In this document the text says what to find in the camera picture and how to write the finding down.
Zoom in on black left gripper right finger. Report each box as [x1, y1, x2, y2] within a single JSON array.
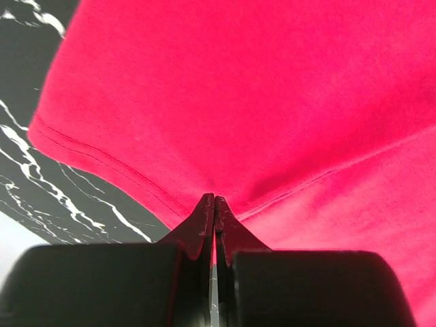
[[215, 197, 416, 327]]

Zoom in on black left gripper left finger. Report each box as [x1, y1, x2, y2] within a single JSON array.
[[1, 193, 215, 326]]

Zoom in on magenta t shirt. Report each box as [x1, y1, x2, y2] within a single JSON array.
[[28, 1, 435, 326]]

